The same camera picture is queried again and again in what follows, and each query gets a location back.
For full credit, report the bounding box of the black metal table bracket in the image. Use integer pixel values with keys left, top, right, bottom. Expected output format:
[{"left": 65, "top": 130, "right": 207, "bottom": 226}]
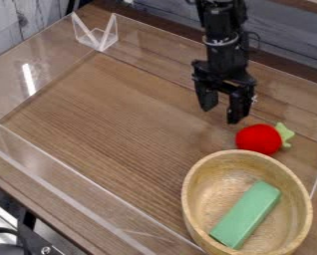
[{"left": 17, "top": 209, "right": 65, "bottom": 255}]

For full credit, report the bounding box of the black cable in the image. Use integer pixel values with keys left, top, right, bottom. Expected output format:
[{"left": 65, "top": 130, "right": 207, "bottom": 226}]
[{"left": 0, "top": 227, "right": 25, "bottom": 255}]

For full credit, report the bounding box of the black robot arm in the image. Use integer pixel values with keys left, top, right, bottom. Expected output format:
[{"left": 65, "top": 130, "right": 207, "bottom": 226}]
[{"left": 184, "top": 0, "right": 256, "bottom": 125}]

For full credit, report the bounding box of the red plush strawberry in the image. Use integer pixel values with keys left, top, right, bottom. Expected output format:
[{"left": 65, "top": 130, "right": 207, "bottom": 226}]
[{"left": 235, "top": 123, "right": 295, "bottom": 155}]

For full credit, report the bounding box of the green rectangular block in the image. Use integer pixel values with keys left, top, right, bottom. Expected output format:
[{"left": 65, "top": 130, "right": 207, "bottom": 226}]
[{"left": 208, "top": 180, "right": 280, "bottom": 250}]

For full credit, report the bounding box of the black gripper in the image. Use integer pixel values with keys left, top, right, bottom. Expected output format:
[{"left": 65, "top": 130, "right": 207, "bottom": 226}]
[{"left": 191, "top": 34, "right": 255, "bottom": 125}]

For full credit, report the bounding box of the oval wooden bowl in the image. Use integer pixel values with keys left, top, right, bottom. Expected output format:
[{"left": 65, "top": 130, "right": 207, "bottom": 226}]
[{"left": 180, "top": 149, "right": 313, "bottom": 255}]

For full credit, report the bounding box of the clear acrylic enclosure wall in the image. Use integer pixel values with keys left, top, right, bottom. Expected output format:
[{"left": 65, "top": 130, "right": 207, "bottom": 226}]
[{"left": 0, "top": 9, "right": 317, "bottom": 255}]

